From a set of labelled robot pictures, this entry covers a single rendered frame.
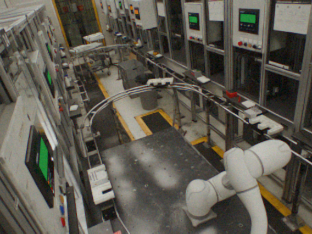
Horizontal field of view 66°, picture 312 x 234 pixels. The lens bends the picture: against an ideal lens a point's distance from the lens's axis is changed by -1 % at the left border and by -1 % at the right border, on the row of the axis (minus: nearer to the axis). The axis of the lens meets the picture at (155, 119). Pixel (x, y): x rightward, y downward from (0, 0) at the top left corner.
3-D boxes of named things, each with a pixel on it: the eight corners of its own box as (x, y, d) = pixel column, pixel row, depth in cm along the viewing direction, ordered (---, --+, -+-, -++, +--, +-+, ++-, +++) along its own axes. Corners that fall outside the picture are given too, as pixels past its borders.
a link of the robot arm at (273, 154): (202, 183, 174) (228, 172, 180) (213, 204, 168) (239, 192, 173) (247, 143, 106) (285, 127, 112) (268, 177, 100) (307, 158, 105)
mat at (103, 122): (140, 147, 362) (139, 146, 362) (101, 161, 348) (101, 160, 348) (89, 61, 850) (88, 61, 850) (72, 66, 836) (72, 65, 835)
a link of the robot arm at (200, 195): (182, 203, 171) (179, 180, 160) (205, 193, 176) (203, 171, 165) (194, 221, 157) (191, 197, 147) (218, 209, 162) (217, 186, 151)
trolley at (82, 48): (85, 85, 641) (73, 49, 594) (77, 81, 682) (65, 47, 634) (113, 74, 684) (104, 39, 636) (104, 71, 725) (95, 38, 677)
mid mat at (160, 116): (185, 133, 377) (185, 132, 376) (152, 144, 364) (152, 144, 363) (161, 108, 460) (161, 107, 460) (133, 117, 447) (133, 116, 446)
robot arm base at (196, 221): (200, 195, 182) (200, 189, 179) (217, 217, 164) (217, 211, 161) (179, 204, 178) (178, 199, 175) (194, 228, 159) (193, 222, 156)
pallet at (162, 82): (147, 89, 346) (146, 83, 341) (149, 85, 357) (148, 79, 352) (172, 87, 337) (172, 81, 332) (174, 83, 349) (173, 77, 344)
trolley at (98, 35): (113, 63, 776) (106, 33, 728) (96, 68, 755) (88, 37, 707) (105, 59, 843) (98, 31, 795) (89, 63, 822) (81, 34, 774)
